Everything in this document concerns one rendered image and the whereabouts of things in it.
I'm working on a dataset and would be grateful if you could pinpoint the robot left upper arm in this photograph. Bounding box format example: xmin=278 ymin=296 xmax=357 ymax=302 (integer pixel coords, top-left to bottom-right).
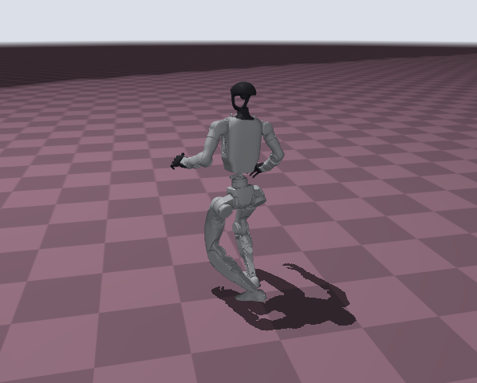
xmin=198 ymin=120 xmax=229 ymax=168

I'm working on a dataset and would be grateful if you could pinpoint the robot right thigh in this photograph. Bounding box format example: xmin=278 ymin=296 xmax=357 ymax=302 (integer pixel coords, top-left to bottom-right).
xmin=232 ymin=185 xmax=266 ymax=235

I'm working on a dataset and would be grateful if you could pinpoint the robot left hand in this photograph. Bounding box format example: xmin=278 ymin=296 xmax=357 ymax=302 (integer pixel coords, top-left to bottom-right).
xmin=171 ymin=152 xmax=186 ymax=170

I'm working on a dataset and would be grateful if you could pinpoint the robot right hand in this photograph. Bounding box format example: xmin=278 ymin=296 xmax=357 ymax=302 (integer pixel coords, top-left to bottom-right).
xmin=247 ymin=162 xmax=264 ymax=178

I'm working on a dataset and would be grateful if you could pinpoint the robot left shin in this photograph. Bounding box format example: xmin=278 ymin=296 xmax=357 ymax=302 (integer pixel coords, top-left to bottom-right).
xmin=207 ymin=250 xmax=258 ymax=293

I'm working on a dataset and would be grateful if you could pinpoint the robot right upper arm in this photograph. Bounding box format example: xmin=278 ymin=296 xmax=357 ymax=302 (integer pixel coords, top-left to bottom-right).
xmin=261 ymin=121 xmax=285 ymax=163

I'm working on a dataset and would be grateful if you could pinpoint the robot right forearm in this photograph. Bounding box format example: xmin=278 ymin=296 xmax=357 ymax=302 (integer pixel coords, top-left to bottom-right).
xmin=258 ymin=157 xmax=281 ymax=172

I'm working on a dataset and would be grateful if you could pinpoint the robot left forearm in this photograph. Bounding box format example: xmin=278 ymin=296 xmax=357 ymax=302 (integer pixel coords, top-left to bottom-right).
xmin=180 ymin=152 xmax=203 ymax=169

